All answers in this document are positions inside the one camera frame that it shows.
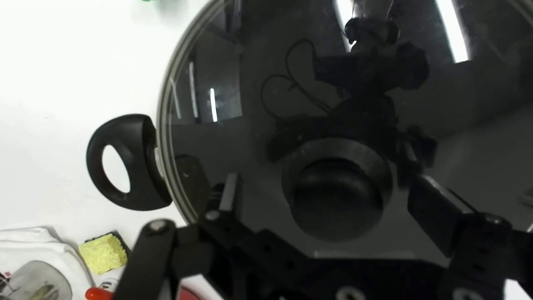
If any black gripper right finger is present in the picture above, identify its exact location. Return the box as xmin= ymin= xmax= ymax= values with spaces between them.
xmin=406 ymin=173 xmax=486 ymax=263

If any black cooking pot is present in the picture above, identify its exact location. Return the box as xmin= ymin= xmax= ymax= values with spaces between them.
xmin=84 ymin=112 xmax=173 ymax=212

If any yellow green sponge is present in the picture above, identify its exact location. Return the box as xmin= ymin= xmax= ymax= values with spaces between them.
xmin=78 ymin=232 xmax=131 ymax=277

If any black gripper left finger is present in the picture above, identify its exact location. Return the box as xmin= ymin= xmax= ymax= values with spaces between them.
xmin=199 ymin=172 xmax=246 ymax=225

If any plain white cloth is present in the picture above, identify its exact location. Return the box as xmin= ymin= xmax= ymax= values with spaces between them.
xmin=0 ymin=223 xmax=96 ymax=300

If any glass pot lid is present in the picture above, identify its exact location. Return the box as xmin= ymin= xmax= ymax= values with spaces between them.
xmin=156 ymin=0 xmax=533 ymax=263

